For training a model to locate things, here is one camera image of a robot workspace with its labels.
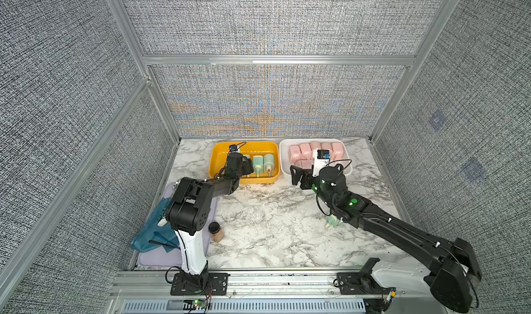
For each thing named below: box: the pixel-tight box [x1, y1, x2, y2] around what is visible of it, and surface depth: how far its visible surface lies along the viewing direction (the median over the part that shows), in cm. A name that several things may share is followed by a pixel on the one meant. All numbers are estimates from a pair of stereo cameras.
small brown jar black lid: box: [208, 221, 226, 243], surface depth 79 cm
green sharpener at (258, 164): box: [252, 154, 264, 178], surface depth 102 cm
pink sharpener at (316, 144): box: [309, 141, 323, 151], surface depth 109 cm
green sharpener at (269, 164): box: [263, 153, 275, 178], surface depth 102 cm
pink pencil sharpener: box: [331, 141, 346, 160], surface depth 108 cm
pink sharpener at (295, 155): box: [289, 144, 303, 166], surface depth 108 cm
